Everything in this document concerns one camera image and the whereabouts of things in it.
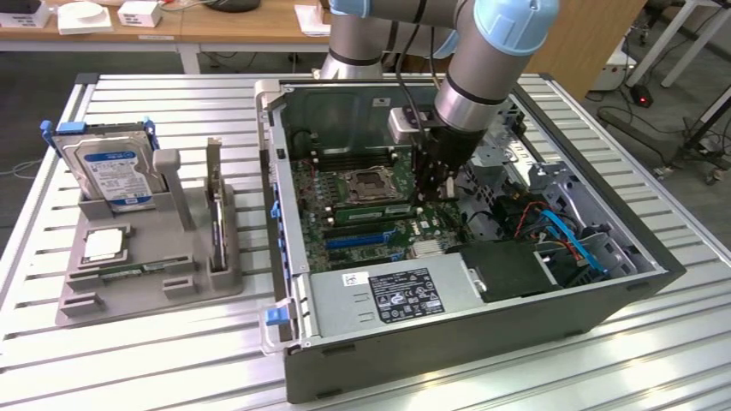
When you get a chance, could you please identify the white paper stack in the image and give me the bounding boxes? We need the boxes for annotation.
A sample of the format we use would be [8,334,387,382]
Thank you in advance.
[294,3,334,38]

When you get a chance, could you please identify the grey metal drive cage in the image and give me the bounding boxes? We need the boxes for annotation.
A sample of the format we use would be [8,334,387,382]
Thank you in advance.
[462,102,545,203]

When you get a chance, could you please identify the grey power supply unit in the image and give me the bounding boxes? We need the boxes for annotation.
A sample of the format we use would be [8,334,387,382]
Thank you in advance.
[295,252,489,340]

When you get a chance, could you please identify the white box with black top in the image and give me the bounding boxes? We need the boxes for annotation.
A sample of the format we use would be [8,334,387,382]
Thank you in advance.
[0,0,51,29]

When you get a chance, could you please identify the white round-topped device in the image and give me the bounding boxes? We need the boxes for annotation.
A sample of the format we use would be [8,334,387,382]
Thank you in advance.
[56,1,115,36]

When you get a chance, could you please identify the grey metal disk bay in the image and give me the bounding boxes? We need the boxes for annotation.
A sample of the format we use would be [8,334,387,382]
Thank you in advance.
[529,162,670,289]

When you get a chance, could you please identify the black wheeled stand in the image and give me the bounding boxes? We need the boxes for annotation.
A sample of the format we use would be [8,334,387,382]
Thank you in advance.
[655,85,731,185]

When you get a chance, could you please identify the black power adaptor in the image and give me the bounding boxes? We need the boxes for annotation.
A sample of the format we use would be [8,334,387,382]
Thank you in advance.
[627,84,655,108]

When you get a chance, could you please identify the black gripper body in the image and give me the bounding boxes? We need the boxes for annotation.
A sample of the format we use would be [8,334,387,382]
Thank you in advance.
[420,123,489,171]

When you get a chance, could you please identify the black open PC case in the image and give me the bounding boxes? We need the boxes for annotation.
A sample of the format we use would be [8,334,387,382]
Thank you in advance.
[254,72,687,406]

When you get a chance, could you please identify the black round object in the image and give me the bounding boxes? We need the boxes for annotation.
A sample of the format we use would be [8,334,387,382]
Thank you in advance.
[204,0,264,13]

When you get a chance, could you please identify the blue expansion slot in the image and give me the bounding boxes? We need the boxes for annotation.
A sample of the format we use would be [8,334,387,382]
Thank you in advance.
[324,233,388,253]

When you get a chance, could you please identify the metal CPU socket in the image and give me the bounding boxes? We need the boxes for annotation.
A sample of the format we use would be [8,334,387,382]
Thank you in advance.
[336,164,406,206]

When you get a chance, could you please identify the long black expansion slot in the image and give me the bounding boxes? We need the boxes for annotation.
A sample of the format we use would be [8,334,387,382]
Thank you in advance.
[322,223,383,241]
[330,252,402,269]

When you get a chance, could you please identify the RAM slot white latches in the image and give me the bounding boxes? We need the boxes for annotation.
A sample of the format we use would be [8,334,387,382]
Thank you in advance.
[316,146,394,156]
[318,155,395,166]

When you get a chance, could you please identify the silver CPU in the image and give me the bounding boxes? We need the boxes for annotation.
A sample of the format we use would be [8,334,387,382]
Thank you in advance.
[82,228,131,265]

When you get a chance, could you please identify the silver finned heat sink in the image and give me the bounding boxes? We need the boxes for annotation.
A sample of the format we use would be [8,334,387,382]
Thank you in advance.
[414,241,451,259]

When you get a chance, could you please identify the graphics card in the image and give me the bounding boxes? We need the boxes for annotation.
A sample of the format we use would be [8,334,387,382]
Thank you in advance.
[203,136,231,274]

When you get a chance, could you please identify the white floor device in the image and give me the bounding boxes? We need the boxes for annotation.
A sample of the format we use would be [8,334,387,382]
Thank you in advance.
[587,36,639,93]

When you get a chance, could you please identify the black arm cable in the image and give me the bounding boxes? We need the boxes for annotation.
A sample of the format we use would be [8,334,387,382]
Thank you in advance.
[394,0,444,132]

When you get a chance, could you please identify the grey parts rack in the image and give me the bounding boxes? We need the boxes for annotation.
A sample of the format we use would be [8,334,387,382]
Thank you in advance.
[54,136,247,330]

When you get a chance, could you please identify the green motherboard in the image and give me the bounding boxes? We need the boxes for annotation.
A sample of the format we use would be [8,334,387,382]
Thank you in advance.
[290,147,477,274]

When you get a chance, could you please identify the black plastic shroud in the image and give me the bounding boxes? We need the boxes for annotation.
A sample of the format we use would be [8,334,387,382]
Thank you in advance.
[459,239,566,304]

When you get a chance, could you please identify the white labelled box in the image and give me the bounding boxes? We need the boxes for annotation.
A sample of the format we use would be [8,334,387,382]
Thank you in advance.
[116,1,164,29]

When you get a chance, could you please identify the green RAM stick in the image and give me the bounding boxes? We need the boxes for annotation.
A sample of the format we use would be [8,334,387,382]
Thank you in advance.
[332,202,415,227]
[99,256,194,282]

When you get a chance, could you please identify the wooden cabinet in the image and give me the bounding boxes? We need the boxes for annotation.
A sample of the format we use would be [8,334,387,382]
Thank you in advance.
[502,0,650,103]

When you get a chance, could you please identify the hard disk with blue caddy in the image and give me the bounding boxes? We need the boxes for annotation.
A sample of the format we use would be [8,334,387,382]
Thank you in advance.
[39,115,166,214]

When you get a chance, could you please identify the white table frame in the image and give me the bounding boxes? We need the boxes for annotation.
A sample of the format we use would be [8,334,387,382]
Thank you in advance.
[625,0,731,89]

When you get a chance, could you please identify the blue flat wire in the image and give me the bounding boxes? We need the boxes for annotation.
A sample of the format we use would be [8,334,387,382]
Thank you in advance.
[539,207,611,276]

